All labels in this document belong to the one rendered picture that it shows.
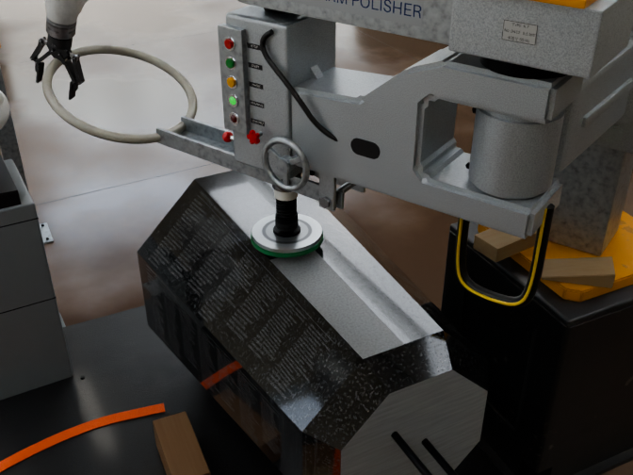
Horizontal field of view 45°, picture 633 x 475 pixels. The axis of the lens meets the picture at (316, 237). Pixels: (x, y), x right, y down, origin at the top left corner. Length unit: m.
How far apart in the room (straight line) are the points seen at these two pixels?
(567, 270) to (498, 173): 0.70
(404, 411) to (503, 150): 0.71
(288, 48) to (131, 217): 2.44
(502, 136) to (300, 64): 0.57
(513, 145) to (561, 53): 0.24
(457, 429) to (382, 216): 2.12
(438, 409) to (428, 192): 0.59
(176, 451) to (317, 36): 1.44
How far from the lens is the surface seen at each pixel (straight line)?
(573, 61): 1.57
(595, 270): 2.37
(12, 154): 3.94
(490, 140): 1.72
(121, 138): 2.40
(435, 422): 2.10
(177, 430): 2.74
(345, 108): 1.87
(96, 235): 4.11
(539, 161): 1.74
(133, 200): 4.38
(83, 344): 3.36
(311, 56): 2.00
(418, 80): 1.74
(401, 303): 2.11
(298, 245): 2.23
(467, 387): 2.09
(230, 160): 2.25
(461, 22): 1.63
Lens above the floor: 2.08
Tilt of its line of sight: 32 degrees down
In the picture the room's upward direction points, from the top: straight up
